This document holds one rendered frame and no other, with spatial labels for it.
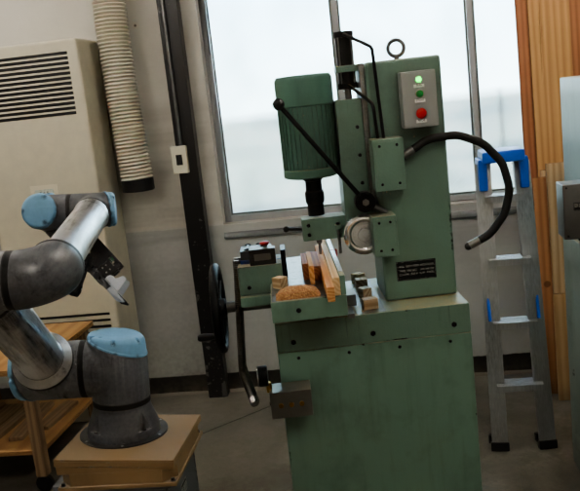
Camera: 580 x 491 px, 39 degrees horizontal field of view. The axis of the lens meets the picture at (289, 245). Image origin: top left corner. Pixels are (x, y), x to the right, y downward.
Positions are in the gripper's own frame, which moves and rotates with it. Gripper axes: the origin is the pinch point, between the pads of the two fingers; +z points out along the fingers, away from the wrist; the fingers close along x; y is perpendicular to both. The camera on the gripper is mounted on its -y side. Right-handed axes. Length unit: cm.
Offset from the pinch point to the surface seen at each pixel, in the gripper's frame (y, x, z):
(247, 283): 30.7, 17.2, 18.0
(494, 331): 95, 77, 96
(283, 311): 30.6, -4.9, 30.5
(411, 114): 96, -7, 14
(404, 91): 98, -9, 8
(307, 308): 36, -6, 34
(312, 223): 58, 18, 18
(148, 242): 26, 179, -32
